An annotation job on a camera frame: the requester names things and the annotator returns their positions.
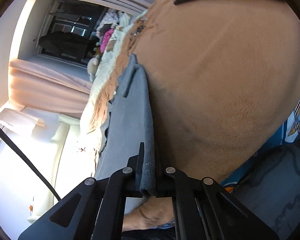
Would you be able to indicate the orange brown duvet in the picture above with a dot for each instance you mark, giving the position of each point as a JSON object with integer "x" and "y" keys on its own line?
{"x": 223, "y": 76}

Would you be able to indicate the pink garment on bed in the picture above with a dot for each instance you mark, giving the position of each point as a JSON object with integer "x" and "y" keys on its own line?
{"x": 106, "y": 39}

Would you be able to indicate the grey blue t-shirt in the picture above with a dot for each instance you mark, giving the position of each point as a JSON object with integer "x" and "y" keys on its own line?
{"x": 128, "y": 129}

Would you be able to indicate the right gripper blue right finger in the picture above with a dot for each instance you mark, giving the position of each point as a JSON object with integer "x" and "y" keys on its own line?
{"x": 203, "y": 209}

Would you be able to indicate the cream blanket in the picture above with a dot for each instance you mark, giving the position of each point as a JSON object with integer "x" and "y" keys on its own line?
{"x": 107, "y": 62}

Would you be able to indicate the beige plush toy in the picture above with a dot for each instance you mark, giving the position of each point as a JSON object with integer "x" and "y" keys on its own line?
{"x": 92, "y": 67}

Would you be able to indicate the person's patterned grey trousers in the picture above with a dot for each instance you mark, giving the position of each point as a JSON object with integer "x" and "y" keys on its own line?
{"x": 270, "y": 190}

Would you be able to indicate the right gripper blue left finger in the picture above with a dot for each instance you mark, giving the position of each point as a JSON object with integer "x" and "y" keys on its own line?
{"x": 94, "y": 205}

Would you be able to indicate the pink curtain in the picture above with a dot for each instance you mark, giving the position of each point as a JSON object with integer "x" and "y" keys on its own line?
{"x": 51, "y": 45}

